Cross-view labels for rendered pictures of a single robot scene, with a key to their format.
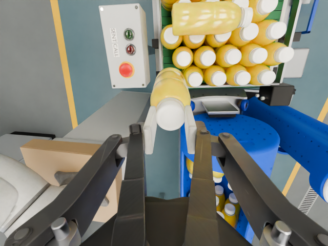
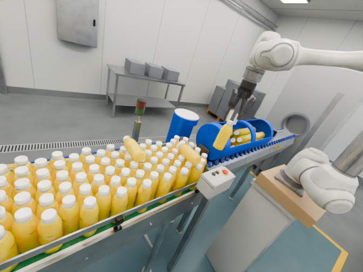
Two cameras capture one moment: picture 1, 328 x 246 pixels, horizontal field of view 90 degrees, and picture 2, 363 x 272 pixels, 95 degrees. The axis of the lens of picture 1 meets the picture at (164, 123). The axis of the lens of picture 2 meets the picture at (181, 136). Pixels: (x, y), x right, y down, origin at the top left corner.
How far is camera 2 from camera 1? 0.87 m
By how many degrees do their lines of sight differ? 50
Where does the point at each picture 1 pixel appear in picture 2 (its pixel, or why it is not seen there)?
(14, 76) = not seen: outside the picture
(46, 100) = not seen: outside the picture
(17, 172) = (308, 185)
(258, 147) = (210, 125)
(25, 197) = (307, 172)
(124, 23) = (211, 176)
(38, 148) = (302, 210)
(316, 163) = (189, 126)
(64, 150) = (286, 197)
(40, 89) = not seen: outside the picture
